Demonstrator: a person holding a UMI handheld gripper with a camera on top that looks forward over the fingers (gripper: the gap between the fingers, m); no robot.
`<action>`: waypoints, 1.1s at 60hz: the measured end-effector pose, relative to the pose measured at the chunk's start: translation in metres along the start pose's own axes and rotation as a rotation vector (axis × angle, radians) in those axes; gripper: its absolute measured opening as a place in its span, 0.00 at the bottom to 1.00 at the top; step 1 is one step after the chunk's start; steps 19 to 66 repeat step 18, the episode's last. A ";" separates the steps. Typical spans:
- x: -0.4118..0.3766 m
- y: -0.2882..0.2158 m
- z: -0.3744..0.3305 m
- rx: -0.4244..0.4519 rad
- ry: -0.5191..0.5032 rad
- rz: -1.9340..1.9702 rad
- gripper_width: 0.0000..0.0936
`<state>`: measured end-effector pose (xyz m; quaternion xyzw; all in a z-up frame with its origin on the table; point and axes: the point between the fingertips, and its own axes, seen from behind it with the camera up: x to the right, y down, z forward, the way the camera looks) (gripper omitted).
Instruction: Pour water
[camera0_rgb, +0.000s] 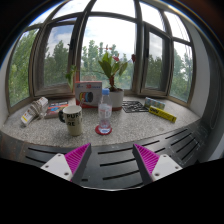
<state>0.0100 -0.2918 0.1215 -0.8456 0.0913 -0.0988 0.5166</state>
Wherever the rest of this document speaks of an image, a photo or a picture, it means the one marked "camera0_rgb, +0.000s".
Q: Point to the cream mug with black lettering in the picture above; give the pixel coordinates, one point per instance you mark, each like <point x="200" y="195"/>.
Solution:
<point x="73" y="121"/>

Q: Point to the dark slatted panel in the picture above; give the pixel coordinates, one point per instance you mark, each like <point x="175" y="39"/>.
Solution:
<point x="113" y="160"/>

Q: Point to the colourful dark magazine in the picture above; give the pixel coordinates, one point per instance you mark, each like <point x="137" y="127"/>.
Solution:
<point x="56" y="109"/>

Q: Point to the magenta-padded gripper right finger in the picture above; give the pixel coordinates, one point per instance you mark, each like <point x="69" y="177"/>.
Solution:
<point x="163" y="166"/>

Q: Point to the flat round red coaster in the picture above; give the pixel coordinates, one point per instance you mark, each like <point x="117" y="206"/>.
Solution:
<point x="98" y="131"/>

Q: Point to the potted plant with red flowers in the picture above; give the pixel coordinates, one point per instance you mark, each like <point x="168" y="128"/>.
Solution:
<point x="111" y="68"/>

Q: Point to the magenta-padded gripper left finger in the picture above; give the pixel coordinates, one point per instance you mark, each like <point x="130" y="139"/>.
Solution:
<point x="61" y="166"/>

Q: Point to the white and yellow package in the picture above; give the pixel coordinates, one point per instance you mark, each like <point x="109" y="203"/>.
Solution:
<point x="26" y="116"/>

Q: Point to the grey framed bay window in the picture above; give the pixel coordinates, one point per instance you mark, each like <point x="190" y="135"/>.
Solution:
<point x="156" y="63"/>

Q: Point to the clear blue-capped water bottle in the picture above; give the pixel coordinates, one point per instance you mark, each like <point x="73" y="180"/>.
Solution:
<point x="105" y="111"/>

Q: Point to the white and red filament box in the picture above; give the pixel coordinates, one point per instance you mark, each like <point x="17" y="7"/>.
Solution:
<point x="88" y="93"/>

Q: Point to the pastel blue box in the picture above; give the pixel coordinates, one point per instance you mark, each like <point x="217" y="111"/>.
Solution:
<point x="154" y="103"/>

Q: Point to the long yellow glue box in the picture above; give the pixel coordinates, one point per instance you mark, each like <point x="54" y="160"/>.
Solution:
<point x="162" y="114"/>

